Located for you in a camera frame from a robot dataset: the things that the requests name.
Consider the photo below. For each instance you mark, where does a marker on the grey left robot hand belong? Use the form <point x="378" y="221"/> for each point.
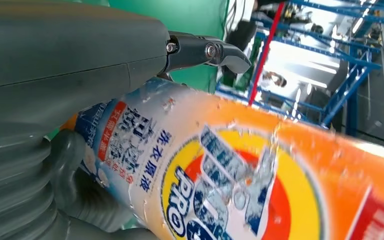
<point x="62" y="59"/>

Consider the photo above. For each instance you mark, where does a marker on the orange detergent bottle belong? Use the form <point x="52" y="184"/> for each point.
<point x="245" y="182"/>

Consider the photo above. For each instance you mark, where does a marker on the black bag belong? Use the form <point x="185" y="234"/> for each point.
<point x="241" y="36"/>

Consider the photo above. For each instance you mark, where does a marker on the white table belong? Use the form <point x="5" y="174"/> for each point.
<point x="245" y="10"/>

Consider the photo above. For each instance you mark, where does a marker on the red pole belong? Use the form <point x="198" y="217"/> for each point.
<point x="266" y="56"/>

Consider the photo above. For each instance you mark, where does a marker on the person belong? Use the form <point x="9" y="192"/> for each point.
<point x="276" y="79"/>

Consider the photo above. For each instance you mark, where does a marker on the blue metal rack frame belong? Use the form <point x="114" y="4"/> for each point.
<point x="347" y="86"/>

